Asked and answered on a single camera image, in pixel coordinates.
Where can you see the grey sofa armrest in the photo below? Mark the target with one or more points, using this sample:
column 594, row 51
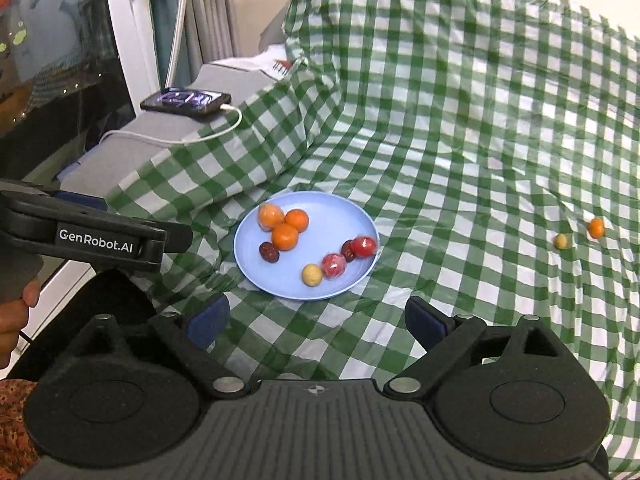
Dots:
column 150, row 160

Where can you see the plastic-wrapped orange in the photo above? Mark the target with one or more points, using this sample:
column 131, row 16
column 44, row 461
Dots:
column 270, row 216

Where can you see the green white checked tablecloth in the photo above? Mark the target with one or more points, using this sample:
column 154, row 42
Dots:
column 475, row 135

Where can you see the small yellow round fruit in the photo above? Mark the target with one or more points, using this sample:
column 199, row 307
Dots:
column 562, row 241
column 312, row 275

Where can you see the orange patterned clothing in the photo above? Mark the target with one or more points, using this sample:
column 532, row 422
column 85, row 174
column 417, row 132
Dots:
column 15, row 430

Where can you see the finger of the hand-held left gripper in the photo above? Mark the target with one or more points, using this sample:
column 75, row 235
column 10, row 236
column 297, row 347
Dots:
column 80, row 200
column 177, row 241

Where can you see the grey curtain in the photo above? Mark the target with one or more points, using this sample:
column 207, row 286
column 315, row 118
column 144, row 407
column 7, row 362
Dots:
column 212, row 7

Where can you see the metal pole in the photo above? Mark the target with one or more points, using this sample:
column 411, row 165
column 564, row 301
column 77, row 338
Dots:
column 177, row 30

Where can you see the dark glass pane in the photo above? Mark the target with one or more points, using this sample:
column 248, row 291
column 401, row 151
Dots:
column 55, row 45

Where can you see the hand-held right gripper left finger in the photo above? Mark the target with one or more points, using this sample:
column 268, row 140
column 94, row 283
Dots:
column 210, row 321

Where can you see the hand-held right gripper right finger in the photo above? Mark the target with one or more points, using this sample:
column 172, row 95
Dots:
column 425, row 322

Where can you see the white paper sheet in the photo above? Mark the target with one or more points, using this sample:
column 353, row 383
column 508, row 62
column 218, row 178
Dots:
column 272, row 62

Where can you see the light blue plate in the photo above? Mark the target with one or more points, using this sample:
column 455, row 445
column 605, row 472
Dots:
column 300, row 257

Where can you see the white door frame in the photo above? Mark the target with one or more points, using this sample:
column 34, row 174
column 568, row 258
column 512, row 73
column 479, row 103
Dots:
column 132, row 35

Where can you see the orange mandarin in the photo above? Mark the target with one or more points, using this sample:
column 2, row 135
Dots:
column 285, row 237
column 296, row 220

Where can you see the dark red jujube date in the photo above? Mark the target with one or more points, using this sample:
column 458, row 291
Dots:
column 268, row 252
column 347, row 250

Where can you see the black smartphone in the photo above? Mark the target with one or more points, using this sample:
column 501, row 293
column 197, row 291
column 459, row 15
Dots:
column 185, row 100

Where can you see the small orange kumquat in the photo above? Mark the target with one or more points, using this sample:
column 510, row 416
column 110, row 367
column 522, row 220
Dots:
column 596, row 228

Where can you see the person's left hand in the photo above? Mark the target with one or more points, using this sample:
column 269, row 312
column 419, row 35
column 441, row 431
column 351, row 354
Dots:
column 12, row 325

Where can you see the plastic-wrapped red fruit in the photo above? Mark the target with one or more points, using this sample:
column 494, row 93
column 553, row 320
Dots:
column 364, row 246
column 333, row 265

